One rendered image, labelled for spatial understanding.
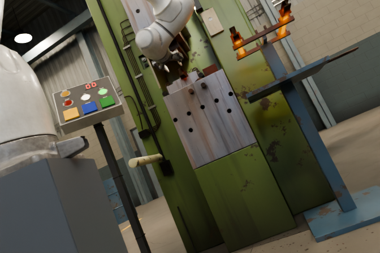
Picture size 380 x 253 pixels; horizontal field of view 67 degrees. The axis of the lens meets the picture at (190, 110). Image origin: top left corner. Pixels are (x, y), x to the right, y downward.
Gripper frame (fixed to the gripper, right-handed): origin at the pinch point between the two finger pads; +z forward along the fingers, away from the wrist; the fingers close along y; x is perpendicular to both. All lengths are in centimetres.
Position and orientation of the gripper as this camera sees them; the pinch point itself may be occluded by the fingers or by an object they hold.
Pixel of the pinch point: (172, 65)
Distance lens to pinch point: 149.7
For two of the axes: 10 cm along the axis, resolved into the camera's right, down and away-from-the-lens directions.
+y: 9.0, -4.2, -1.4
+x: -4.0, -9.0, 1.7
